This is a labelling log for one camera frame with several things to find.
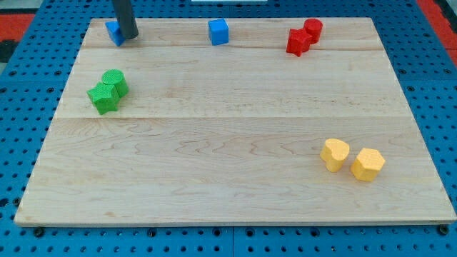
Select blue cube block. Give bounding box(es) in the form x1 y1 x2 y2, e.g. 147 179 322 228
208 19 229 46

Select blue triangle block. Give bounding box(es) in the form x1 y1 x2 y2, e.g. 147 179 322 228
105 21 125 46

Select light wooden board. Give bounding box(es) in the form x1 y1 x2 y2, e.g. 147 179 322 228
14 18 456 228

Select yellow heart block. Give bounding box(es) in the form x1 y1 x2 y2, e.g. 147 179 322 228
320 138 350 173

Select red star block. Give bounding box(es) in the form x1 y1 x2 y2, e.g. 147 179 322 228
286 29 312 57

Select green cylinder block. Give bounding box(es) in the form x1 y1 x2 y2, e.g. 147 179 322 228
101 69 129 98

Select green star block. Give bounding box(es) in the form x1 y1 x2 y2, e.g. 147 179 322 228
87 82 120 115

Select red cylinder block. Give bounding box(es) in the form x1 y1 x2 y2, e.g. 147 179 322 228
303 18 323 44

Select yellow hexagon block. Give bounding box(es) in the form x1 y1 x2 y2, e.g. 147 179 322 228
350 148 386 181

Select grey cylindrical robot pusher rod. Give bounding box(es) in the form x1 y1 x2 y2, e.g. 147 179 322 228
112 0 139 39

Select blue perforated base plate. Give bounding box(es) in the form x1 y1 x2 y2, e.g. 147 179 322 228
1 0 456 256

